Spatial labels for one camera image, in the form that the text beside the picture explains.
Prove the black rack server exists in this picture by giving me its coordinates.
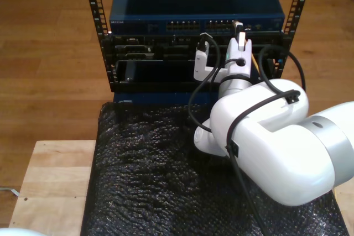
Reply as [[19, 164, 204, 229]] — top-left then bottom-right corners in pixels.
[[109, 33, 287, 61]]

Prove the black rack shelf tray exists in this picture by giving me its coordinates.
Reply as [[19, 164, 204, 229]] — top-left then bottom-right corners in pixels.
[[114, 59, 274, 93]]

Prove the blue flat metal case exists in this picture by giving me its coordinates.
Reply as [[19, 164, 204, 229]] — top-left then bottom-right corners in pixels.
[[113, 91, 222, 107]]

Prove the black textured bubble mat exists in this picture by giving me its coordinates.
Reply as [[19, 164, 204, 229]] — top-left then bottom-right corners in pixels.
[[80, 100, 350, 236]]

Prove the thick black camera cable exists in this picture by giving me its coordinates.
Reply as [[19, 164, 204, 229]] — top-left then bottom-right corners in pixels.
[[188, 33, 244, 133]]

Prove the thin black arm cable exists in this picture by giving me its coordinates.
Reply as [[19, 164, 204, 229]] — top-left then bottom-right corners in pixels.
[[225, 44, 307, 236]]

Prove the black perforated rack frame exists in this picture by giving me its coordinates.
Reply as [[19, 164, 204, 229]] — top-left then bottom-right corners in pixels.
[[81, 0, 315, 93]]

